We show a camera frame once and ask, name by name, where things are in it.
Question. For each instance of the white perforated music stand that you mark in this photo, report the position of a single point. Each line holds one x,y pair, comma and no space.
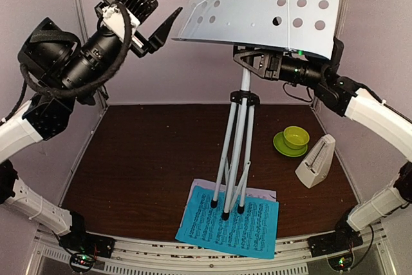
280,25

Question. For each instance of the front aluminium rail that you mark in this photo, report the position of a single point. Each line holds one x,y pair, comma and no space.
292,256

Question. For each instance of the aluminium frame post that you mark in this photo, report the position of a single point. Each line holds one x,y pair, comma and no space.
332,89
81,21

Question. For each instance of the white metronome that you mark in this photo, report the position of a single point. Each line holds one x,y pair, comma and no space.
316,165

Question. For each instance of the green saucer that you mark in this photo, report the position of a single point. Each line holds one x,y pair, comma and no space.
281,147

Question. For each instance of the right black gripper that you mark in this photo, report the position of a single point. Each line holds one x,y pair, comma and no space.
271,57

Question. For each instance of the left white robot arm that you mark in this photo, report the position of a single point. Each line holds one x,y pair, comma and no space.
62,71

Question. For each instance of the left aluminium frame post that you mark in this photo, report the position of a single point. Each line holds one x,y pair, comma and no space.
81,21

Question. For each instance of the right aluminium frame post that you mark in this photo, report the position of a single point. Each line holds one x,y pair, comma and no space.
332,89

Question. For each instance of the blue sheet music page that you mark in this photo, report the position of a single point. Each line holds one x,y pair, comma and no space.
252,234

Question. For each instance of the lilac sheet music page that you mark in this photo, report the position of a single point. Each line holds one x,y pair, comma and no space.
250,192

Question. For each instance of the green bowl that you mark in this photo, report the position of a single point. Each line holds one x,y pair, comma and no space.
296,137

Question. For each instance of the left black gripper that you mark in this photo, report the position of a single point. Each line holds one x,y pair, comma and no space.
157,39

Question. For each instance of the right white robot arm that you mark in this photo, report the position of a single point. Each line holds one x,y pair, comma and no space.
357,102

